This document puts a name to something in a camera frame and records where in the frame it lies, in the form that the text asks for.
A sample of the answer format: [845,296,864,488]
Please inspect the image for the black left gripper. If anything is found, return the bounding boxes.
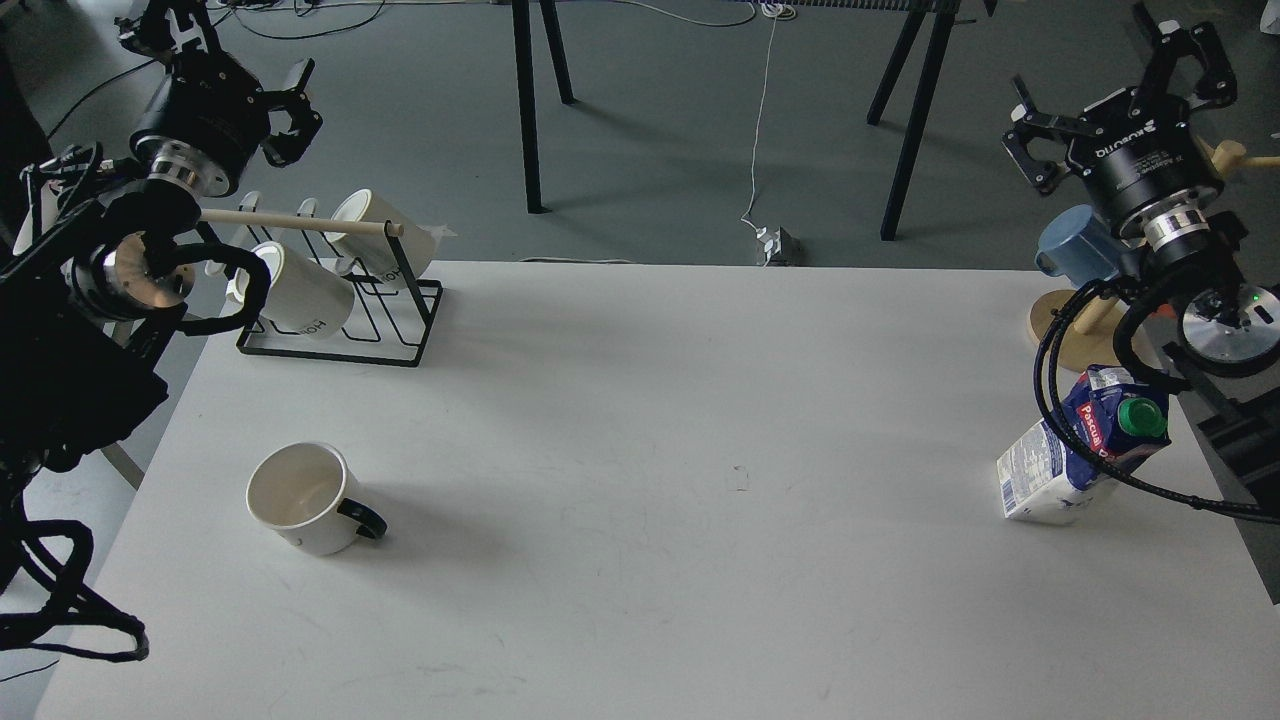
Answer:
[116,1,323,197]

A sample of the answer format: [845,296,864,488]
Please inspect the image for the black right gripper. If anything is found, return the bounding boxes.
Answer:
[1004,3,1238,241]

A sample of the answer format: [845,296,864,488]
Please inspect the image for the blue white milk carton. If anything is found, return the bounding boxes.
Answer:
[995,364,1170,525]

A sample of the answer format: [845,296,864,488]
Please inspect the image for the white mug with black handle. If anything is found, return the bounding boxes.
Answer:
[244,442,389,557]

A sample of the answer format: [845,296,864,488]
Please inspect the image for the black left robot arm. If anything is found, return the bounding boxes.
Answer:
[1,1,323,664]

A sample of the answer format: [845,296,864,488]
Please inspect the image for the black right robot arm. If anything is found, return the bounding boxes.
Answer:
[1002,3,1277,524]

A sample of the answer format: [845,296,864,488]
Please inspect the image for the blue cup on tree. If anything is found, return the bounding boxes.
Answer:
[1034,204,1128,288]

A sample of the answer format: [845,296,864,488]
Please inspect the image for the black table legs right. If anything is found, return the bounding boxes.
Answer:
[867,1,961,242]

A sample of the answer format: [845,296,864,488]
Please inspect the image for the black table legs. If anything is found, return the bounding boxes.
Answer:
[867,1,961,242]
[509,1,577,215]

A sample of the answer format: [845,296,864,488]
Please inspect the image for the white mug front on rack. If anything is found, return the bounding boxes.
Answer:
[252,241,355,340]

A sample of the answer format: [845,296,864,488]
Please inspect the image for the white mug on rack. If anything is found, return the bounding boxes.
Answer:
[252,241,355,340]
[325,190,439,290]

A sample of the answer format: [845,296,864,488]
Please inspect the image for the white mug rear on rack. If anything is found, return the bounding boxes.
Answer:
[325,190,439,290]

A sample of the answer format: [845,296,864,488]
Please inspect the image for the wooden mug tree stand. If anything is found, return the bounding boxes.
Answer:
[1028,138,1279,372]

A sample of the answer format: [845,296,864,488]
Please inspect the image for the black table legs left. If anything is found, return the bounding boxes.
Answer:
[509,1,577,215]

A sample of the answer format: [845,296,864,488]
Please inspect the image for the black wire mug rack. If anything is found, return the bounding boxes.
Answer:
[202,199,453,366]

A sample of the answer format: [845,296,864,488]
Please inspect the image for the white cable on floor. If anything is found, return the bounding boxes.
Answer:
[561,0,801,233]

